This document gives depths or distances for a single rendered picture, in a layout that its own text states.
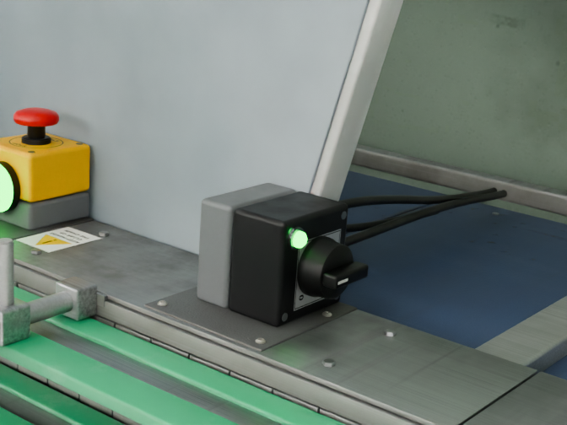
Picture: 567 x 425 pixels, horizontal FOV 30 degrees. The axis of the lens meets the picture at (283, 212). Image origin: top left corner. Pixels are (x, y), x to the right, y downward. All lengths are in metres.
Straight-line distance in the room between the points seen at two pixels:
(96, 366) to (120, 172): 0.27
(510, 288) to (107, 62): 0.41
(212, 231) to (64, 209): 0.23
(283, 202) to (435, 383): 0.18
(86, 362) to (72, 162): 0.27
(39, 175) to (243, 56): 0.22
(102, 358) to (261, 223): 0.15
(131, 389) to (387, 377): 0.17
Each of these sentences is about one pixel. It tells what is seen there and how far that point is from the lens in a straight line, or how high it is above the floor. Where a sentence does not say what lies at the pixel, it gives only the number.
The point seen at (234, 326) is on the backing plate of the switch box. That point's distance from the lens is 0.75.
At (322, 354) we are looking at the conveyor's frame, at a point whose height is 0.84.
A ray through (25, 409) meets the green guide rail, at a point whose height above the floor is 0.92.
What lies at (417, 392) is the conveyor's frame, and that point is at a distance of 0.69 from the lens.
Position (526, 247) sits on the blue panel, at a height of 0.44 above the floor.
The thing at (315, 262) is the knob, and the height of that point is 0.81.
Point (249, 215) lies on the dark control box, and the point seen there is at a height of 0.83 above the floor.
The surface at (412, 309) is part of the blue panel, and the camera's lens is 0.88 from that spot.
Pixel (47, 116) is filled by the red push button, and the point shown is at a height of 0.79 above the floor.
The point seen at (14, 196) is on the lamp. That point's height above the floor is 0.83.
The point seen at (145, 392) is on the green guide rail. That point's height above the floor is 0.94.
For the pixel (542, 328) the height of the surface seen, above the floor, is 0.67.
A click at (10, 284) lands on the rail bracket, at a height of 0.96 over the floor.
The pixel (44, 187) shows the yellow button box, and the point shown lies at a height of 0.81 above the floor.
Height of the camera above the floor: 1.39
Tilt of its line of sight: 50 degrees down
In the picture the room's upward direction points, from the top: 106 degrees counter-clockwise
